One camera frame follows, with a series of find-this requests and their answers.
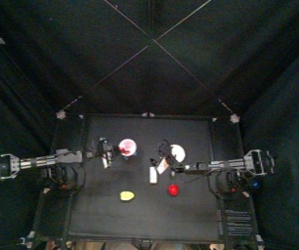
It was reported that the white rectangular block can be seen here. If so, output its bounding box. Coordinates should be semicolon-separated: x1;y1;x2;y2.
149;166;159;186

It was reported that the white toy plate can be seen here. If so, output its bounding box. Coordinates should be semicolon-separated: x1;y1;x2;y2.
169;144;188;163

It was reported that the pink toy plate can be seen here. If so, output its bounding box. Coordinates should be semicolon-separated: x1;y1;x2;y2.
117;138;139;158

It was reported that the red toy fruit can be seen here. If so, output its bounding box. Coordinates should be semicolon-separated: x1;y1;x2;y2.
167;184;181;197

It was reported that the yellow-green toy fruit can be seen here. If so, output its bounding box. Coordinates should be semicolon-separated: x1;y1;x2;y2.
119;190;137;202

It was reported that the thin frame string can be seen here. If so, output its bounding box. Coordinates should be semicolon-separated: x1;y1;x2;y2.
103;0;236;115
61;0;213;111

